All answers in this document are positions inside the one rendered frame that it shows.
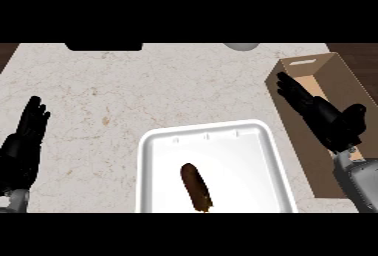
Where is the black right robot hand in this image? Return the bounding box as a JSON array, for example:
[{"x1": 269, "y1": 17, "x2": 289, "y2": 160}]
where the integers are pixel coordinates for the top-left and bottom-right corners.
[{"x1": 275, "y1": 71, "x2": 369, "y2": 155}]

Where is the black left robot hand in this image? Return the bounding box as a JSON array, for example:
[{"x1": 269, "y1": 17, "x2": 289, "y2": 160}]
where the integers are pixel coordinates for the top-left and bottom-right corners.
[{"x1": 0, "y1": 95, "x2": 52, "y2": 198}]

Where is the brown cardboard box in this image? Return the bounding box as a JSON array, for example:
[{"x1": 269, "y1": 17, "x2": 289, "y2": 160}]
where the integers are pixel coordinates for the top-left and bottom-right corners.
[{"x1": 264, "y1": 51, "x2": 378, "y2": 200}]

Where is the white foam tray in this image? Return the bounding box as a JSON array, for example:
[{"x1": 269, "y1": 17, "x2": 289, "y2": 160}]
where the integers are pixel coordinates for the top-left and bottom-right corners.
[{"x1": 134, "y1": 119, "x2": 300, "y2": 214}]

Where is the brown sweet potato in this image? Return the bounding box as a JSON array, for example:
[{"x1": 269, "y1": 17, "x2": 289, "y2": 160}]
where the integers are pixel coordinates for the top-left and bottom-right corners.
[{"x1": 179, "y1": 162, "x2": 215, "y2": 213}]

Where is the grey round object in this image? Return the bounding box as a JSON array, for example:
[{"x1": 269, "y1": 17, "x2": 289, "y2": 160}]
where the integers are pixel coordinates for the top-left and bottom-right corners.
[{"x1": 221, "y1": 43, "x2": 261, "y2": 52}]

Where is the black appliance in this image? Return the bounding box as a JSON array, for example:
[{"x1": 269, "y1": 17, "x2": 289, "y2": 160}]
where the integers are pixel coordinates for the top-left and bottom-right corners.
[{"x1": 63, "y1": 43, "x2": 145, "y2": 52}]

